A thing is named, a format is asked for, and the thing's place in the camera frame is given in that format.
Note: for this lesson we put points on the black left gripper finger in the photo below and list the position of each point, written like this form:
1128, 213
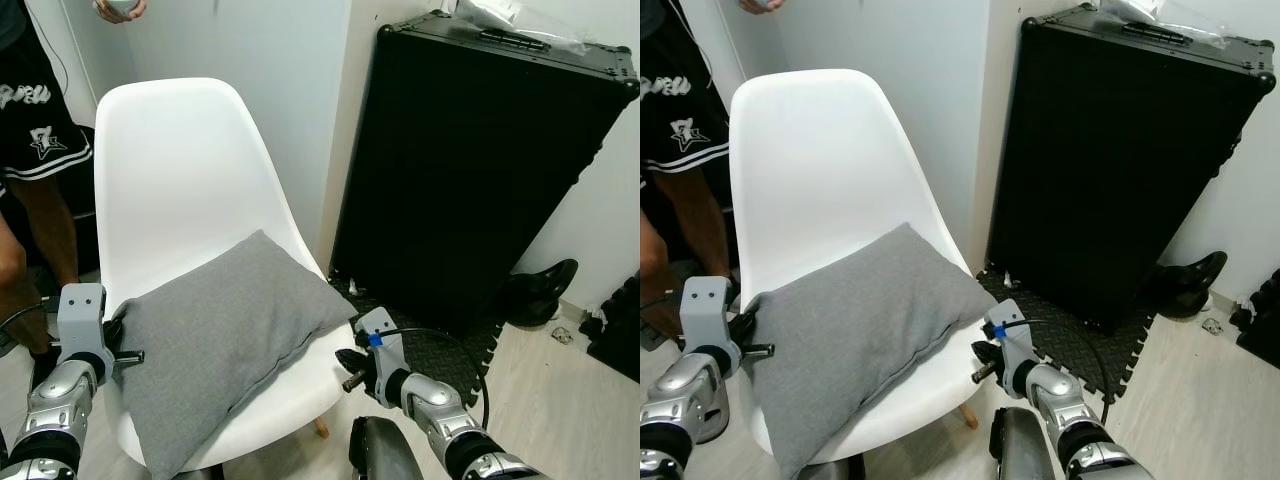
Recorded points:
742, 322
115, 332

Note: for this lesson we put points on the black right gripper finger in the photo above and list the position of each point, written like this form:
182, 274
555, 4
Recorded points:
350, 358
984, 349

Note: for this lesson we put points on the grey pillow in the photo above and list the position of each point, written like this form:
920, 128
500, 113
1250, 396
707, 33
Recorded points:
870, 320
230, 330

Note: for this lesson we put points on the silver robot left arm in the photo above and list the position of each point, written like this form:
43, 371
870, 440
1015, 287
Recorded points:
60, 395
690, 390

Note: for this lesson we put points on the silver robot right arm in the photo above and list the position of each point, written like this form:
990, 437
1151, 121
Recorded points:
430, 400
1050, 390

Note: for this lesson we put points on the white plastic chair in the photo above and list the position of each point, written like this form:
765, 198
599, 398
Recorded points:
180, 170
820, 160

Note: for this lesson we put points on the person bare hand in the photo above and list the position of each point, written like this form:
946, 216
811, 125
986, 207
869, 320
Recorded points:
118, 17
768, 11

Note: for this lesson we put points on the dark robot right leg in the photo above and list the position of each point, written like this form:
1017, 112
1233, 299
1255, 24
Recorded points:
385, 450
1022, 448

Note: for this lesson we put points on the black patterned floor mat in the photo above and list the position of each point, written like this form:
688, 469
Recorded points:
1090, 345
440, 350

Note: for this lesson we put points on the black foam mat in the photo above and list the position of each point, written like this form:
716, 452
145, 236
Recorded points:
615, 330
1262, 320

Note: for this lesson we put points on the small metal item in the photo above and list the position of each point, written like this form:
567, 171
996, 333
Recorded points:
1211, 325
562, 335

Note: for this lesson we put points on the black shoe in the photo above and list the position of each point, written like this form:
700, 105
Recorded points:
540, 290
1190, 280

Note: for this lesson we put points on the large black flight case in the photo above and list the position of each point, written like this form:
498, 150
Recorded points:
1110, 160
470, 170

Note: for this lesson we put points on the black shorts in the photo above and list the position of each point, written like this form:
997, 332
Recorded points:
670, 110
30, 100

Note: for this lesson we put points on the clear plastic bag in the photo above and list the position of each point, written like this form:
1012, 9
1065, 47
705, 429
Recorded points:
490, 12
1140, 10

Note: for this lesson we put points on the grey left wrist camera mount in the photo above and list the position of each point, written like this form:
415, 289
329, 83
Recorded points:
80, 320
705, 315

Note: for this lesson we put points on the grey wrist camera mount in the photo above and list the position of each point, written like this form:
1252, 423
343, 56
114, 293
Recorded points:
80, 320
705, 315
380, 320
1010, 312

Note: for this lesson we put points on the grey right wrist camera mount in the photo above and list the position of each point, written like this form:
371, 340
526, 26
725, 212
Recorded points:
380, 320
1010, 312

